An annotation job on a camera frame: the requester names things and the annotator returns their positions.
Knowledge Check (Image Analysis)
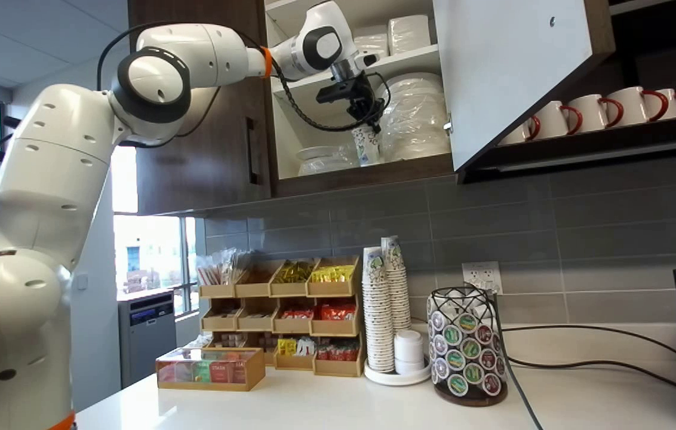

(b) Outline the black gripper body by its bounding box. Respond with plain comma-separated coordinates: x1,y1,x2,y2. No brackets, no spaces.
316,73,380,111

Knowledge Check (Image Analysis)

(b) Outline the white shelved cupboard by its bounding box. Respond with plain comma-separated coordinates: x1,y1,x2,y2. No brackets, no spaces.
261,0,457,199

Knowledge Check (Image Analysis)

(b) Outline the white open cupboard door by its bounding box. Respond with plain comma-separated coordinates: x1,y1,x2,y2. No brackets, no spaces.
430,0,617,174

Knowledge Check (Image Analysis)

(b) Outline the dark wood cupboard door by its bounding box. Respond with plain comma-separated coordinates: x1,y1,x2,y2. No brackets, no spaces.
126,0,278,217

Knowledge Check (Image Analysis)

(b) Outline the plastic wrapped plate stack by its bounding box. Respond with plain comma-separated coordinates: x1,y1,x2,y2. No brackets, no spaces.
374,69,452,163

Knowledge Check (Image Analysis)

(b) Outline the clear plastic cutlery bag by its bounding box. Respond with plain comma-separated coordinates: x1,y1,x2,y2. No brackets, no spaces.
295,140,377,177

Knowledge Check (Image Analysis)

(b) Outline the tall paper cup stack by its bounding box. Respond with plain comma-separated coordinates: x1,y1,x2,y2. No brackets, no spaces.
361,243,398,378
377,233,417,338

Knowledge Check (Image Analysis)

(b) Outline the dark wood mug shelf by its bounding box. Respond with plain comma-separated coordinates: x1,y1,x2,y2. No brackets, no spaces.
457,111,676,185

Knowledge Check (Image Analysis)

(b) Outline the wooden tiered condiment rack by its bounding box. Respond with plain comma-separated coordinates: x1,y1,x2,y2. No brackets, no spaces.
196,251,367,381

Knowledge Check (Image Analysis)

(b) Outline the white round tray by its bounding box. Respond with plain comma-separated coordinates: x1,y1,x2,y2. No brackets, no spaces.
361,361,433,389

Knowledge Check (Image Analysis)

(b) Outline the wooden tea bag box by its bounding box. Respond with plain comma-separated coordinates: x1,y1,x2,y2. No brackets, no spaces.
154,343,267,395

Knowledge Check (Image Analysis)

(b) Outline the grey dishwasher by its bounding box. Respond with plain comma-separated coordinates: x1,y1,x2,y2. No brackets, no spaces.
116,291,180,389

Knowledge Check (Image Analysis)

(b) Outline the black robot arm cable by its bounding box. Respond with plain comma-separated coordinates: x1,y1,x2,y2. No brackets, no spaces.
97,23,394,137

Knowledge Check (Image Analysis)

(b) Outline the black cupboard door handle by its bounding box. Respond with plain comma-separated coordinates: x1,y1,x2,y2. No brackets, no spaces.
245,116,266,189

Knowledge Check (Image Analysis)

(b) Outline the white wall outlet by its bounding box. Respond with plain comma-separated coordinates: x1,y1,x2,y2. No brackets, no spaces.
460,258,507,300

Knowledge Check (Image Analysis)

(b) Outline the black power cable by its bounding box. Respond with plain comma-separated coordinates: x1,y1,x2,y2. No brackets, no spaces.
499,356,676,430
498,321,676,367

